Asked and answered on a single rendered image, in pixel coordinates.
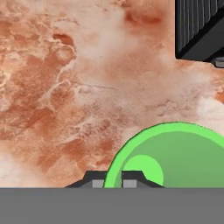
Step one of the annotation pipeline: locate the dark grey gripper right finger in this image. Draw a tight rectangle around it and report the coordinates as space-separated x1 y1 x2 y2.
121 171 166 189

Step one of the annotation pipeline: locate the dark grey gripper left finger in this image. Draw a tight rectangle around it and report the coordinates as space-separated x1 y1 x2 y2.
64 171 109 189

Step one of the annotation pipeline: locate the green cup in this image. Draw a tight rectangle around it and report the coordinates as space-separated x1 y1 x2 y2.
103 121 224 189

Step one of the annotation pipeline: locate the black ribbed appliance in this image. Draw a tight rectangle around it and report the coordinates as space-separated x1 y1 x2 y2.
174 0 224 69

